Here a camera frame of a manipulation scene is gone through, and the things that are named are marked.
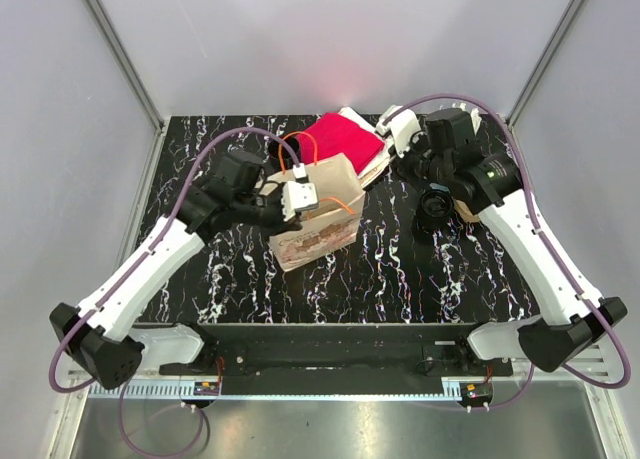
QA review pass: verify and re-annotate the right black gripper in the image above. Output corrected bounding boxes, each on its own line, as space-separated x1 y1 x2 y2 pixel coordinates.
388 129 452 193

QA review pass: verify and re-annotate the paper takeout bag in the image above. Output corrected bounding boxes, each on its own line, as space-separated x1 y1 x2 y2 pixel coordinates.
269 132 365 272

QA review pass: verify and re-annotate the red folded cloth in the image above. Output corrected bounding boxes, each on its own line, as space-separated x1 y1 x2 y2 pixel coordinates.
296 113 384 174

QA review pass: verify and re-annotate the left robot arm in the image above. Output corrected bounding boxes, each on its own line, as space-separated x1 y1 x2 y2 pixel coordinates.
50 152 317 390

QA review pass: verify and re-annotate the stack of napkins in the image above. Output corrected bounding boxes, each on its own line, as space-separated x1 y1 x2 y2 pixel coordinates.
338 107 393 189

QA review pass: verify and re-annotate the purple cable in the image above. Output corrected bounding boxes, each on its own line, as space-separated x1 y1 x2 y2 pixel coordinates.
47 126 309 455
377 93 632 411

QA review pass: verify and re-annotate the black cup lid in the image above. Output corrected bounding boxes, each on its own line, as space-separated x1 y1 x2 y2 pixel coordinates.
416 189 454 230

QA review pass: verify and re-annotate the bottom cardboard cup carrier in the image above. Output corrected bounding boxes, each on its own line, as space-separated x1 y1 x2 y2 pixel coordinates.
454 200 481 224

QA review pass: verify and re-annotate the black coffee cup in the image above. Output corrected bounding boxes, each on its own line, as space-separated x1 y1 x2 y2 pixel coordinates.
267 136 300 164

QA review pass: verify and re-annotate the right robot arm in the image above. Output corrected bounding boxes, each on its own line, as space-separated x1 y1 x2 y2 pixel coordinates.
376 108 627 376

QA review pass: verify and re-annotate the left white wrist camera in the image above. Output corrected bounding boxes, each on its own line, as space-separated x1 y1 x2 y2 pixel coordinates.
281 163 319 221

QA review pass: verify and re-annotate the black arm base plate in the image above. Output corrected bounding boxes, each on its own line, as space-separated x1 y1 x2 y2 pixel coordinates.
160 324 513 398

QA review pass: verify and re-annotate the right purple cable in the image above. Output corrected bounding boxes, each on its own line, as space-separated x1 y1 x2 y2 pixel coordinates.
377 93 632 411

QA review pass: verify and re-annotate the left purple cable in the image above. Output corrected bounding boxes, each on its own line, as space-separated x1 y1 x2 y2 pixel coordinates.
47 126 309 455

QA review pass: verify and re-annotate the aluminium frame rail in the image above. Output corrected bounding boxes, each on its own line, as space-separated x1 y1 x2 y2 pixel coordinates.
50 363 639 458

